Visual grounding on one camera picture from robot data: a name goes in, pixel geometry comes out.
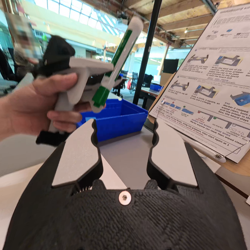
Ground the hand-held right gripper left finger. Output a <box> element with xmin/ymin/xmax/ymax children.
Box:
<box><xmin>52</xmin><ymin>119</ymin><xmax>103</xmax><ymax>189</ymax></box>

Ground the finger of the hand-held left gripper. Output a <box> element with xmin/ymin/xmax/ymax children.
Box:
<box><xmin>69</xmin><ymin>57</ymin><xmax>114</xmax><ymax>75</ymax></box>
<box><xmin>112</xmin><ymin>76</ymin><xmax>123</xmax><ymax>90</ymax></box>

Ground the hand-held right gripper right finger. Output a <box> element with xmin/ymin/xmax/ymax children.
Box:
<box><xmin>146</xmin><ymin>119</ymin><xmax>198</xmax><ymax>191</ymax></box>

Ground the green whiteboard marker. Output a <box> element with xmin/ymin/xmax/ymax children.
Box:
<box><xmin>101</xmin><ymin>16</ymin><xmax>144</xmax><ymax>90</ymax></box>

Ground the blue plastic bin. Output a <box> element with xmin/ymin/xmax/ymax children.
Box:
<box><xmin>76</xmin><ymin>99</ymin><xmax>149</xmax><ymax>142</ymax></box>

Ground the white whiteboard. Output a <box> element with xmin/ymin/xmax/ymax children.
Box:
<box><xmin>0</xmin><ymin>155</ymin><xmax>128</xmax><ymax>235</ymax></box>

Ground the person's left hand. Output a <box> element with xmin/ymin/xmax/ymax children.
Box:
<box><xmin>0</xmin><ymin>73</ymin><xmax>107</xmax><ymax>141</ymax></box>

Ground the black metal pole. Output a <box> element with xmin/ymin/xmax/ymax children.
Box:
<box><xmin>133</xmin><ymin>0</ymin><xmax>163</xmax><ymax>105</ymax></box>

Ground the cardboard box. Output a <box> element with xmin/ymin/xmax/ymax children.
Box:
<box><xmin>160</xmin><ymin>73</ymin><xmax>176</xmax><ymax>86</ymax></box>

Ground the black monitor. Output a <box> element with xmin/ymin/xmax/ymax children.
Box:
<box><xmin>163</xmin><ymin>59</ymin><xmax>179</xmax><ymax>74</ymax></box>

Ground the wooden instruction display board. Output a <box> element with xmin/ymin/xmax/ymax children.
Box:
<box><xmin>147</xmin><ymin>4</ymin><xmax>250</xmax><ymax>177</ymax></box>

